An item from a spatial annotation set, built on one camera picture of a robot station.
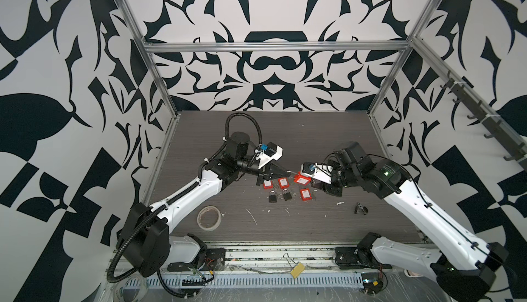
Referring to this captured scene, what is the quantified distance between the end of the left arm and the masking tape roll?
31 centimetres

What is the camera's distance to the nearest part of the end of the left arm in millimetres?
628

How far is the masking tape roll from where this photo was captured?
32.3 inches
